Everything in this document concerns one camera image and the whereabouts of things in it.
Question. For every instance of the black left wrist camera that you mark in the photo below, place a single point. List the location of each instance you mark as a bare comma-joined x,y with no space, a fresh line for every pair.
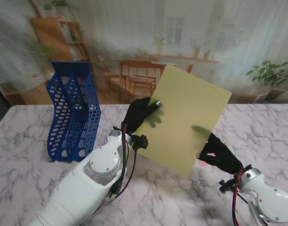
140,142

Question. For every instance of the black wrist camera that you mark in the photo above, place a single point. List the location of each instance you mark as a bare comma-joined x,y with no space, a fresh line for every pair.
226,186
140,142

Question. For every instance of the printed room scene backdrop cloth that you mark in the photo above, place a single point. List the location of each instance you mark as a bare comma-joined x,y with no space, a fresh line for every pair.
144,28

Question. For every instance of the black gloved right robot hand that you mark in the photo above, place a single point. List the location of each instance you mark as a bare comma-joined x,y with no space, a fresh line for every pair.
221,155

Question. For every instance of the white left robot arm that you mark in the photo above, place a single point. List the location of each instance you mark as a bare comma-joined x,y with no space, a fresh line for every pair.
75,195

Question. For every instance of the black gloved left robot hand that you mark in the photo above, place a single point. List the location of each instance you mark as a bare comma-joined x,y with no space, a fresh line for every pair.
137,113

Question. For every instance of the pink paper receipt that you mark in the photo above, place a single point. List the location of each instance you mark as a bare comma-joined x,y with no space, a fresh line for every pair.
201,163

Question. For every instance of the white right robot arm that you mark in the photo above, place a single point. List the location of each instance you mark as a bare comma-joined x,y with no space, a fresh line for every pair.
275,200

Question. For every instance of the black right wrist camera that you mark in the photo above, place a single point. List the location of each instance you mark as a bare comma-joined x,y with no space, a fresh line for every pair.
226,186

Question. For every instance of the yellow-green translucent file folder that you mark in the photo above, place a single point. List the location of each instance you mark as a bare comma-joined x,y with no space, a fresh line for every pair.
186,103

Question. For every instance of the blue perforated plastic file rack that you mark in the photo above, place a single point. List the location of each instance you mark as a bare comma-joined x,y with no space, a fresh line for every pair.
75,70

